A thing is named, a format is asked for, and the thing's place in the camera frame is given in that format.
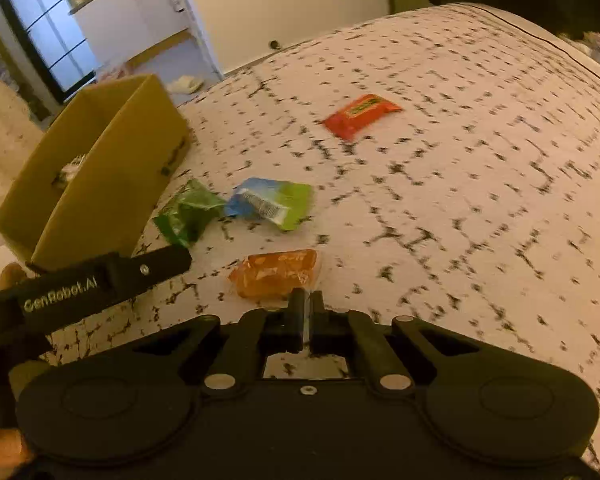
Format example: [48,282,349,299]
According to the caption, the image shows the orange snack packet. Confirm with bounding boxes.
[228,249,322,301]

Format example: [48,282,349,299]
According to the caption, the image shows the blue green snack packet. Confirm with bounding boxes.
[224,178,313,232]

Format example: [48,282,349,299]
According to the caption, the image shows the black white snack box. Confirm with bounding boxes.
[52,154,86,190]

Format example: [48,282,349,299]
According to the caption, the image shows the person left hand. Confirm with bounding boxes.
[0,428,34,479]

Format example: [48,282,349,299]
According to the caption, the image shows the brown cardboard box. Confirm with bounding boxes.
[0,74,193,271]

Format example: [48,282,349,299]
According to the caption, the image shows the red snack packet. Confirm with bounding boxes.
[322,94,403,141]

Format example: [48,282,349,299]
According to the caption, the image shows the cream slipper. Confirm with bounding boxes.
[166,75,204,96]

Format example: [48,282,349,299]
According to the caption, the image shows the black framed glass door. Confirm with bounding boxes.
[0,0,98,104]

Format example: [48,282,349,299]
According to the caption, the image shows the white kitchen cabinet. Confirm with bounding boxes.
[72,0,189,66]

